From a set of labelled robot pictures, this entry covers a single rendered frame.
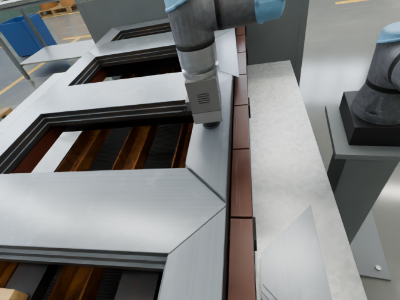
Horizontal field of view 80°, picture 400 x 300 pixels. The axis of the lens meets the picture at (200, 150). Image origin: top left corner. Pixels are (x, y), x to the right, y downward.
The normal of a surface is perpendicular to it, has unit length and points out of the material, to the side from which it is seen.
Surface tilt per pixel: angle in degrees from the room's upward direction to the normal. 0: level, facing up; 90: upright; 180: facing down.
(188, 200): 0
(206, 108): 90
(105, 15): 90
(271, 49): 90
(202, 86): 90
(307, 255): 0
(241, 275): 0
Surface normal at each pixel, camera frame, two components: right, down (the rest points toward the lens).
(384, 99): -0.62, 0.40
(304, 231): -0.18, -0.70
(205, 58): 0.43, 0.57
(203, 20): -0.01, 0.83
